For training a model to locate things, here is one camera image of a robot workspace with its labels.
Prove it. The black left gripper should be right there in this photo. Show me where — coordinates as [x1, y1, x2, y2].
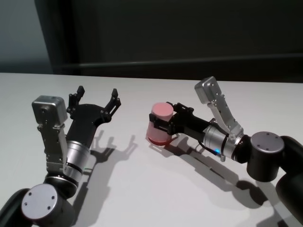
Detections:
[65, 85, 122, 144]

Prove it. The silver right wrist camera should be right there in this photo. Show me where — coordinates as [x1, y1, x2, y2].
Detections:
[194, 75, 245, 143]

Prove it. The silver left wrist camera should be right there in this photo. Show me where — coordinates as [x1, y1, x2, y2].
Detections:
[31, 95, 70, 177]

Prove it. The pink plastic cup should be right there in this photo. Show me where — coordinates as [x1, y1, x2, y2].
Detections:
[145, 101, 175, 146]

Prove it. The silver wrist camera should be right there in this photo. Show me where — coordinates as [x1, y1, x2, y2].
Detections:
[194, 75, 245, 143]
[31, 95, 70, 177]

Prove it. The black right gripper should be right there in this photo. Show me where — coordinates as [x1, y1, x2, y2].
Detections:
[148, 101, 212, 143]

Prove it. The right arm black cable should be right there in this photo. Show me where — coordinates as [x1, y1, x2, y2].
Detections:
[197, 138, 226, 163]

